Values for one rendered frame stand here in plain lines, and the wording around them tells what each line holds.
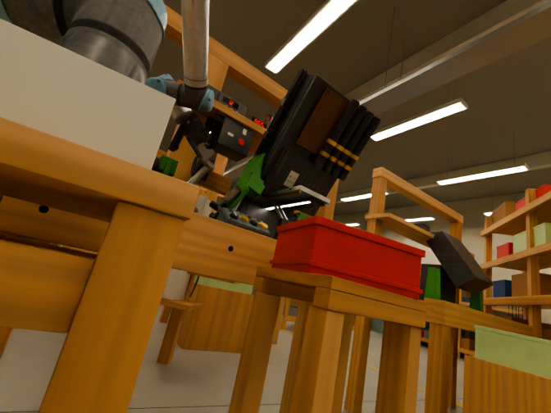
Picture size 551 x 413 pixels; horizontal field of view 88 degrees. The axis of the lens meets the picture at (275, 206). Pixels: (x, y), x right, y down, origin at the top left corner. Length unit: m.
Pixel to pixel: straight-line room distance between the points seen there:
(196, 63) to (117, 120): 0.63
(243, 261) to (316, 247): 0.29
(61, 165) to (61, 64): 0.14
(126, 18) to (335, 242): 0.53
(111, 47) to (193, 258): 0.49
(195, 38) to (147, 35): 0.44
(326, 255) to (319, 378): 0.22
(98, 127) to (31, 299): 0.19
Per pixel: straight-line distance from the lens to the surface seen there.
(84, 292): 0.33
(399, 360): 0.80
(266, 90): 1.84
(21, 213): 0.73
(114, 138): 0.39
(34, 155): 0.34
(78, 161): 0.33
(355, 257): 0.66
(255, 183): 1.16
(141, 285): 0.33
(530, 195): 4.02
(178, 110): 1.17
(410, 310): 0.76
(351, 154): 1.31
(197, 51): 0.99
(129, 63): 0.51
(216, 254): 0.80
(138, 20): 0.55
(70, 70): 0.42
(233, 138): 1.47
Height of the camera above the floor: 0.76
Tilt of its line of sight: 15 degrees up
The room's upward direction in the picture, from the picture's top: 12 degrees clockwise
